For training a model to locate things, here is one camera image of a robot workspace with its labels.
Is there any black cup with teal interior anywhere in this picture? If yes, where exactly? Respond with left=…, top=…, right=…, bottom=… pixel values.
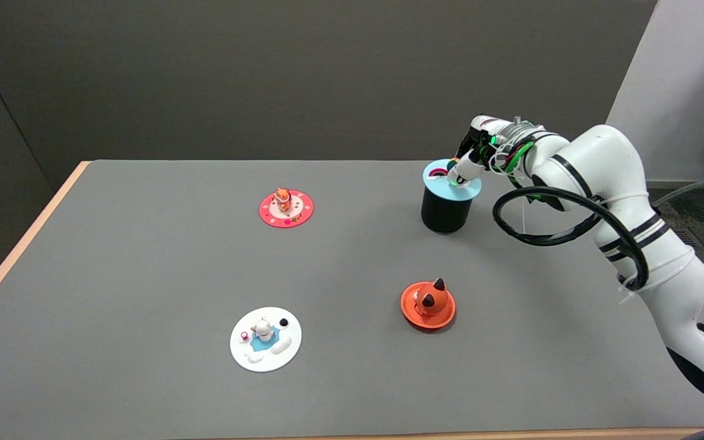
left=420, top=183, right=473, bottom=234

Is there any light blue rainbow cup lid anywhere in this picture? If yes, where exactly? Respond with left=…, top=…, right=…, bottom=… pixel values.
left=422, top=158, right=483, bottom=201

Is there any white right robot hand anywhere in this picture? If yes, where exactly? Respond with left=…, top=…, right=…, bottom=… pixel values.
left=447, top=115, right=527, bottom=186

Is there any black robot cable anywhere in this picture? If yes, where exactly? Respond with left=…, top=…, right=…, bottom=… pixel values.
left=492, top=186, right=650, bottom=292

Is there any white cup lid with snowman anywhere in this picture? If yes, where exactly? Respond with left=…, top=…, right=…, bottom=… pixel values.
left=230, top=307, right=303, bottom=373

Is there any red cup lid with hamster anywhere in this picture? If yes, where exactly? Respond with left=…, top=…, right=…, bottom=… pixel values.
left=259, top=188, right=315, bottom=229

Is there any orange fox cup lid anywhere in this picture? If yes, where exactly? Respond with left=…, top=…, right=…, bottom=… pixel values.
left=400, top=277, right=457, bottom=329

